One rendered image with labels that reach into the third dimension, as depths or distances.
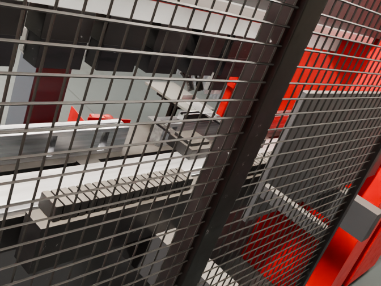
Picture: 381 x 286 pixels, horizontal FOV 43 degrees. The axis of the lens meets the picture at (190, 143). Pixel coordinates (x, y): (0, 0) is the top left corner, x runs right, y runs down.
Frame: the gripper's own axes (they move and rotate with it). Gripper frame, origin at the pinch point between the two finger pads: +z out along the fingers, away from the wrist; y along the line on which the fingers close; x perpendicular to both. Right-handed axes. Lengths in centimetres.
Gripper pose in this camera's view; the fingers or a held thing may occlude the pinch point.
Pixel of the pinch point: (195, 86)
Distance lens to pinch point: 201.5
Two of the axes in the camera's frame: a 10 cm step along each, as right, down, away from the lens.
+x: -7.4, 1.7, 6.5
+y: 6.4, -0.8, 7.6
